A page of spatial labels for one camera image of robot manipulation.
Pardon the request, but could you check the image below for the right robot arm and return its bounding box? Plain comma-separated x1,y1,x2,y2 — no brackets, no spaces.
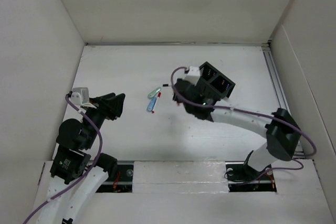
172,78,302,175

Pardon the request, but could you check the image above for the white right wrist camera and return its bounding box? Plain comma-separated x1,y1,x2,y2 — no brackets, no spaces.
183,66,201,86

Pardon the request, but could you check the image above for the red-capped white marker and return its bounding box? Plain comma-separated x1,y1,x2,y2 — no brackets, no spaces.
151,92,162,114

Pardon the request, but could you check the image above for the white foam block front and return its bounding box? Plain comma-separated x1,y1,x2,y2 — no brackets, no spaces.
132,161,229,194

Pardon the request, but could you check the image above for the aluminium rail right edge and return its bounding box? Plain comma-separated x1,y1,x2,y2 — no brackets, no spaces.
262,42,305,156

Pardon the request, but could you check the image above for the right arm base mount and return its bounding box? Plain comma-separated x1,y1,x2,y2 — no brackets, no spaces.
224,163,276,193

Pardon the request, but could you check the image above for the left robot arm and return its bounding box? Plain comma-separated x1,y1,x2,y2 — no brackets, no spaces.
36,89,125,223

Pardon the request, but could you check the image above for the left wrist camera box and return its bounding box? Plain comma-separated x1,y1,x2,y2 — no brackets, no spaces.
70,87,90,105

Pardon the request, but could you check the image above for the black two-compartment organizer box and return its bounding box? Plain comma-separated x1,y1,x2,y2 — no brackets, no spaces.
196,61,235,101

